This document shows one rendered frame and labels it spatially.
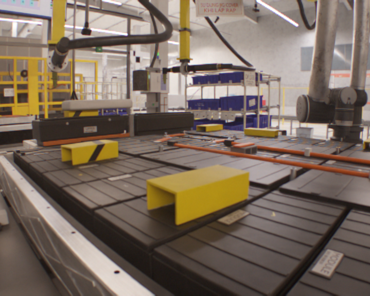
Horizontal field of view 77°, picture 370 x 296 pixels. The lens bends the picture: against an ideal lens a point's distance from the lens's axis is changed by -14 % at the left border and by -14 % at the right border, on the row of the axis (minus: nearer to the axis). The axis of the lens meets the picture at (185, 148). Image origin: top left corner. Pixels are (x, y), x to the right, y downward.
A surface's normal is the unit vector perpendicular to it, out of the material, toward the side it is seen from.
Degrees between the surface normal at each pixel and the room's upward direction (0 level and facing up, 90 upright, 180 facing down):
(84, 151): 90
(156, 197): 90
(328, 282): 0
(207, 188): 90
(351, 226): 0
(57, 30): 90
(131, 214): 0
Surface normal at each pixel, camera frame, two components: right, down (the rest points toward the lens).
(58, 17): 0.51, 0.14
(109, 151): 0.77, 0.11
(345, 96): -0.12, 0.16
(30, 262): 0.00, -0.99
